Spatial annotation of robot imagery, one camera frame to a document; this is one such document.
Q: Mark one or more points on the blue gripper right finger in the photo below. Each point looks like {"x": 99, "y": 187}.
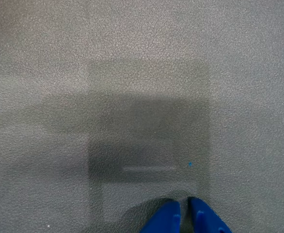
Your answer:
{"x": 203, "y": 218}

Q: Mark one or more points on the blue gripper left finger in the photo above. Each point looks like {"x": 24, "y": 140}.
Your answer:
{"x": 167, "y": 218}

